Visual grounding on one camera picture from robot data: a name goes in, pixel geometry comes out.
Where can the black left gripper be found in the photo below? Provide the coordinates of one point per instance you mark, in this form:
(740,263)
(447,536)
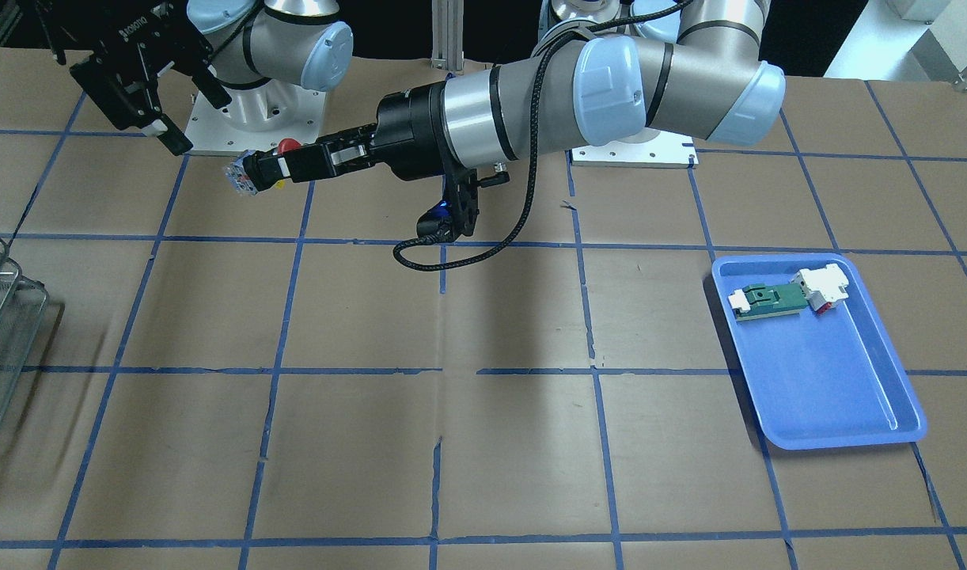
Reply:
(408,131)

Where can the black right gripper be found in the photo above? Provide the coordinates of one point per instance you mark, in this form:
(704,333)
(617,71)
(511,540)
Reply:
(139,59)

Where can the red emergency stop button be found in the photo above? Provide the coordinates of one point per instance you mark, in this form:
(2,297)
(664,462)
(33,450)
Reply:
(256,171)

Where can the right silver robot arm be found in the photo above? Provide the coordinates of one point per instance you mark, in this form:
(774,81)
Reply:
(303,43)

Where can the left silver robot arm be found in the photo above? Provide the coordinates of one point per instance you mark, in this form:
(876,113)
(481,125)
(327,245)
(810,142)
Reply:
(584,87)

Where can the green circuit board module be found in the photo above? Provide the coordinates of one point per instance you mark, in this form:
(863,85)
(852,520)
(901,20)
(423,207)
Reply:
(759,300)

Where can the white plastic connector block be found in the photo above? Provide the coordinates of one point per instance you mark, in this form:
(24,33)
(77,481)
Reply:
(823,288)

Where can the blue plastic tray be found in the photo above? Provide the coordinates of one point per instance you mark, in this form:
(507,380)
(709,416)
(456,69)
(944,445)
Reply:
(819,380)

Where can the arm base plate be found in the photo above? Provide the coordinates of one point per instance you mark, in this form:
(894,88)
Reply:
(256,119)
(653,149)

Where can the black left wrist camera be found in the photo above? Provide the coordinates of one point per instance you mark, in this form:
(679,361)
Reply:
(455,215)

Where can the aluminium frame post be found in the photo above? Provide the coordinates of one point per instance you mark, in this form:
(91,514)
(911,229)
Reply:
(447,18)

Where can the silver wire mesh shelf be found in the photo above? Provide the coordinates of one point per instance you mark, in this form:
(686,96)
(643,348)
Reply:
(22,305)

